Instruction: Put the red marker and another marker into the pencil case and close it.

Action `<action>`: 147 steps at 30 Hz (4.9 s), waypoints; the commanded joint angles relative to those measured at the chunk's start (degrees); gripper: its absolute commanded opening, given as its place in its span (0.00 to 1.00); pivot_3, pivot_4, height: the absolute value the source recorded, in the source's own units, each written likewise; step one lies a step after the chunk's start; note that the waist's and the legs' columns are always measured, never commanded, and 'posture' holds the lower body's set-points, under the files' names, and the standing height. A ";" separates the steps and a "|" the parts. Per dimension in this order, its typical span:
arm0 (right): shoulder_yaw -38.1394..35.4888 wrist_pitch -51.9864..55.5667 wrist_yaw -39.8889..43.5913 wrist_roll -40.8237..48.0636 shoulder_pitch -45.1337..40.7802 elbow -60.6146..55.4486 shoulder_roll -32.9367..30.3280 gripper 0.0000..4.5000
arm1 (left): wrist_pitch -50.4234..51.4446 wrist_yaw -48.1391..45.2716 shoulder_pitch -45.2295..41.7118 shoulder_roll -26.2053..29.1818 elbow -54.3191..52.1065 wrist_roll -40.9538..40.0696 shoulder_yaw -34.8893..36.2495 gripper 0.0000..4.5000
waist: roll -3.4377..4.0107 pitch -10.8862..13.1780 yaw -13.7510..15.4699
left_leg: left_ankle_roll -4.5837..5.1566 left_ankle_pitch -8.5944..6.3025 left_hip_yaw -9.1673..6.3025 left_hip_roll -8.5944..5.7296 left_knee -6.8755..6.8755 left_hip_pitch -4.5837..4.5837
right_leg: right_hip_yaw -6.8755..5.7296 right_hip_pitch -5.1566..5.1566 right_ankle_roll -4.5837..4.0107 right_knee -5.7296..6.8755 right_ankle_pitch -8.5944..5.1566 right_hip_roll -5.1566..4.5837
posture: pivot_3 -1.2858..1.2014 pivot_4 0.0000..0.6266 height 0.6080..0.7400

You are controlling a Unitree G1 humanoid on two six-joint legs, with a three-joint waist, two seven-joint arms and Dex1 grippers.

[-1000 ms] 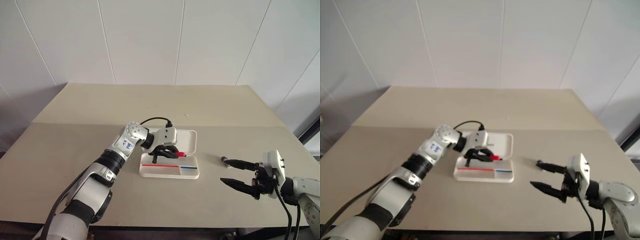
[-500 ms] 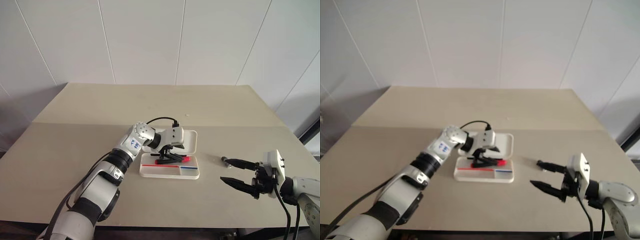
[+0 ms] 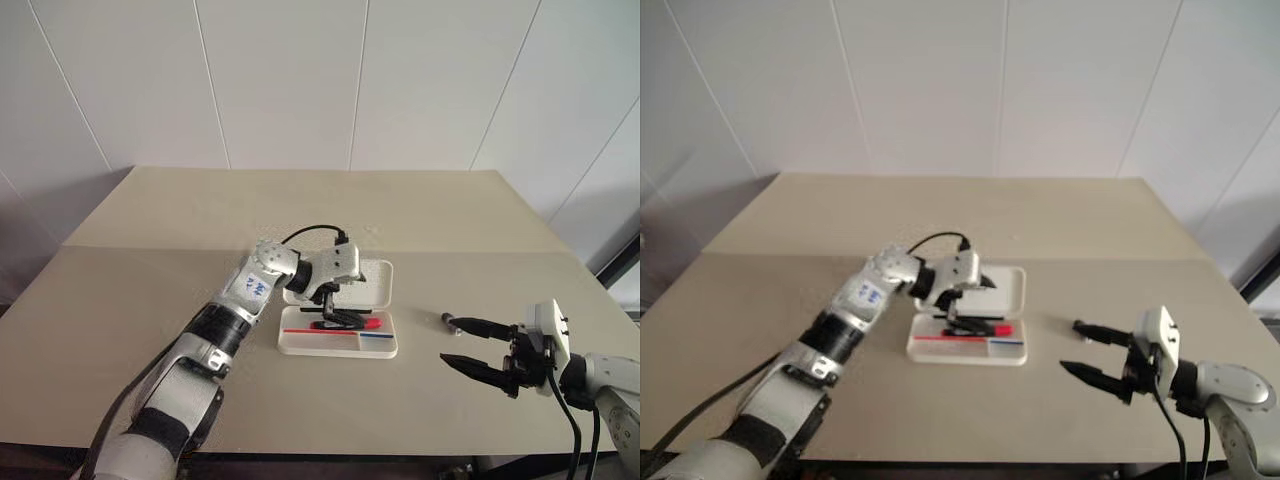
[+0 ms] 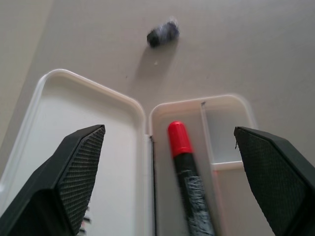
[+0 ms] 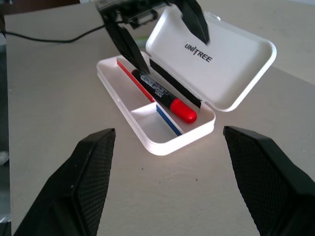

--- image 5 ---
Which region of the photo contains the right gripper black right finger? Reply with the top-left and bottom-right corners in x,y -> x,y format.
222,125 -> 315,236

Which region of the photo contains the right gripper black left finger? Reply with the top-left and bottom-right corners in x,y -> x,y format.
13,128 -> 117,236

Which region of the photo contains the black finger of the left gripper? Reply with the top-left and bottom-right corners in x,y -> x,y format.
171,0 -> 211,45
103,14 -> 151,75

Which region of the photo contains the black marker with red cap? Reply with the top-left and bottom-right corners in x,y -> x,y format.
131,68 -> 198,125

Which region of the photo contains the white Unitree pencil case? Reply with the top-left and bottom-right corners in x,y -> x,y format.
96,4 -> 278,156

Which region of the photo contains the black cable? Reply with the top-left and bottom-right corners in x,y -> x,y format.
4,24 -> 107,44

